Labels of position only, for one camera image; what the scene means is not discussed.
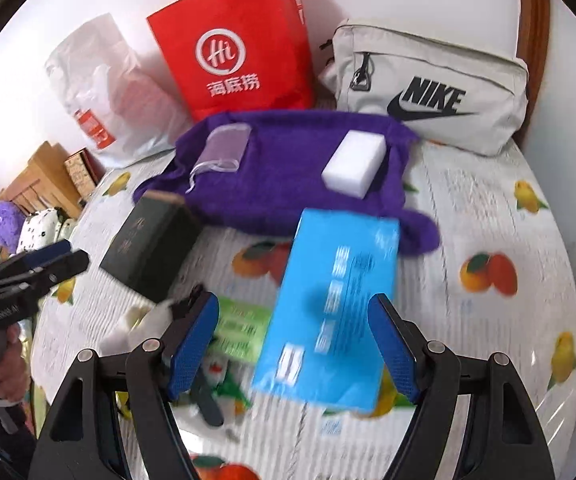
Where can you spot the dark green box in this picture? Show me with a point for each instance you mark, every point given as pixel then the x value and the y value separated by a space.
pixel 147 250

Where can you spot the white crumpled tissue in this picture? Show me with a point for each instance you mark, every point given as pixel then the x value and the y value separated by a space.
pixel 137 330

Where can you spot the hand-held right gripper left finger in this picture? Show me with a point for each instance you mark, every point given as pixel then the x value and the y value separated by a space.
pixel 192 350

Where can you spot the blue box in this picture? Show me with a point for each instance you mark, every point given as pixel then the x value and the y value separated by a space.
pixel 328 285

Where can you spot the purple towel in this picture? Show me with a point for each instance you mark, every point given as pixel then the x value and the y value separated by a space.
pixel 278 170

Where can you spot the fruit printed bed sheet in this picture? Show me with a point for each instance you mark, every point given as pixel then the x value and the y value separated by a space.
pixel 468 210

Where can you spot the white sponge block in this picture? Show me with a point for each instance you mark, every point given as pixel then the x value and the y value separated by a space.
pixel 353 162

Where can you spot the beige waist bag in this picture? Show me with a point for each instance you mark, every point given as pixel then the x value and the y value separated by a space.
pixel 418 67

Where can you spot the green tissue packet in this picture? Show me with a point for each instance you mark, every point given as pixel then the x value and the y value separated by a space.
pixel 243 330

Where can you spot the wooden headboard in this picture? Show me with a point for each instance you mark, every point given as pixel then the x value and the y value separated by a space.
pixel 533 35

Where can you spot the clear plastic pouch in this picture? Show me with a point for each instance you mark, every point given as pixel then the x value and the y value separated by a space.
pixel 222 147

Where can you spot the person's left hand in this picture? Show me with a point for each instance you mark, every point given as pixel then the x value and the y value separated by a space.
pixel 10 365

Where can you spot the white spotted cushion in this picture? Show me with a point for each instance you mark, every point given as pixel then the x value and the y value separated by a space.
pixel 37 230

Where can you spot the white plastic bag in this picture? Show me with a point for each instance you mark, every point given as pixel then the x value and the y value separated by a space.
pixel 92 75

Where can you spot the patterned box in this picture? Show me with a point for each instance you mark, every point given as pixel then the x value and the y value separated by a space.
pixel 82 172

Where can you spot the purple plush toy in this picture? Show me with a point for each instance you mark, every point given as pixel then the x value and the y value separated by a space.
pixel 7 222

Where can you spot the wooden furniture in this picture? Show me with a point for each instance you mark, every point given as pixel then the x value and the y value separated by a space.
pixel 42 180

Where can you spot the red paper bag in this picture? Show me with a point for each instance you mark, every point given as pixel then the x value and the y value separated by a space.
pixel 227 25

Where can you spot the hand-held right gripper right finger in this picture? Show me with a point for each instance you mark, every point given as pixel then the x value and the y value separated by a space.
pixel 393 350

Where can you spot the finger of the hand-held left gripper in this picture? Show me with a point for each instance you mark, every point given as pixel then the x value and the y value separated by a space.
pixel 65 266
pixel 42 256

